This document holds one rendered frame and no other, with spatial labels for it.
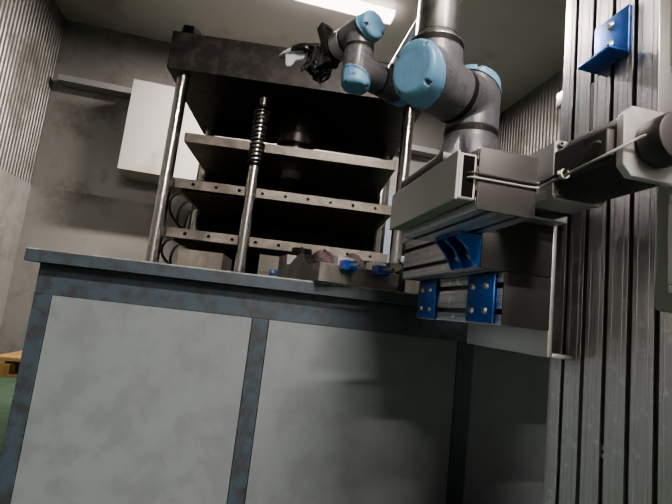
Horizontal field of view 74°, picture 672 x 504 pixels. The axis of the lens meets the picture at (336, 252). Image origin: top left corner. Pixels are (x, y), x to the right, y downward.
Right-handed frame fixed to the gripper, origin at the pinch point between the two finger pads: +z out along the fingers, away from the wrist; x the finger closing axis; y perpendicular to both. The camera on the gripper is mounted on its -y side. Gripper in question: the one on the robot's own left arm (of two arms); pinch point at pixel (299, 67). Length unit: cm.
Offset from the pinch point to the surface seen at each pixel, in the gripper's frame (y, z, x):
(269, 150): -10, 86, 36
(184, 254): 62, 35, -6
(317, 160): -12, 73, 58
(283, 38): -205, 257, 97
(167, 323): 85, 21, -9
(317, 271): 61, -9, 18
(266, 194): 14, 82, 40
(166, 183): 22, 103, -3
